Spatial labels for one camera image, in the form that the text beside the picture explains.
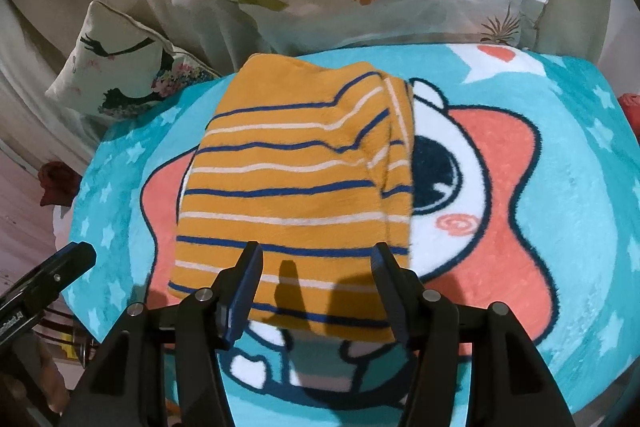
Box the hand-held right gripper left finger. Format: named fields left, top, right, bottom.
left=57, top=241, right=264, bottom=427

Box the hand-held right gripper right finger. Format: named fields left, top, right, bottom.
left=370, top=242, right=578, bottom=427

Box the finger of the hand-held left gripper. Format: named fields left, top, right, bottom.
left=0, top=242, right=97, bottom=310

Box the orange striped small garment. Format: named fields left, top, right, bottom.
left=167, top=53, right=416, bottom=344

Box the pink bed sheet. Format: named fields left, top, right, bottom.
left=0, top=142, right=76, bottom=288

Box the red cloth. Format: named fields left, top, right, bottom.
left=617, top=92, right=640, bottom=130
left=37, top=161, right=83, bottom=206

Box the turquoise star print blanket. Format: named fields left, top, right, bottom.
left=52, top=42, right=640, bottom=423

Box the white printed cushion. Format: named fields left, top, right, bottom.
left=44, top=0, right=223, bottom=124

